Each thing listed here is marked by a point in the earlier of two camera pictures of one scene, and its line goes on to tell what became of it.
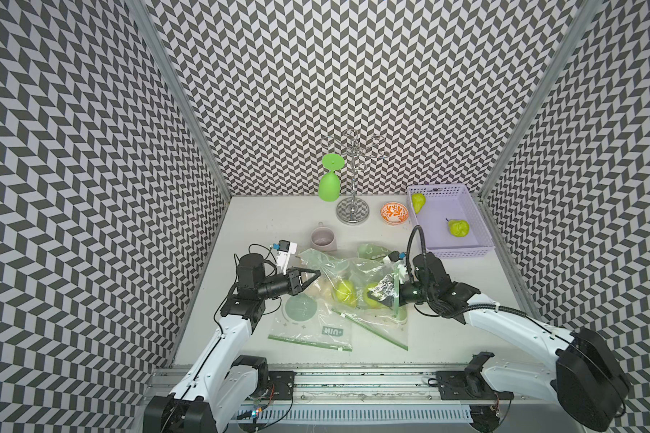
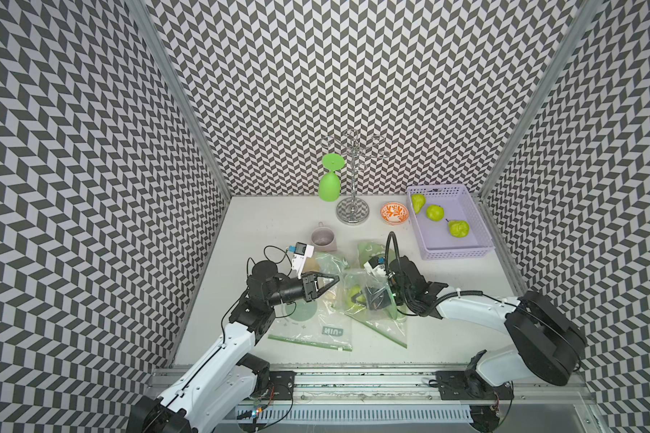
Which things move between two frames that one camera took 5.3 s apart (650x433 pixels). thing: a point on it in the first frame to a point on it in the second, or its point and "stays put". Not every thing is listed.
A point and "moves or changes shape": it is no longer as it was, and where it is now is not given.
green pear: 418,201 stays put
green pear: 458,227 stays put
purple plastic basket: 453,225 stays put
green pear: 371,301 moves or changes shape
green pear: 346,293 to 435,212
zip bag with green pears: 371,282 stays put
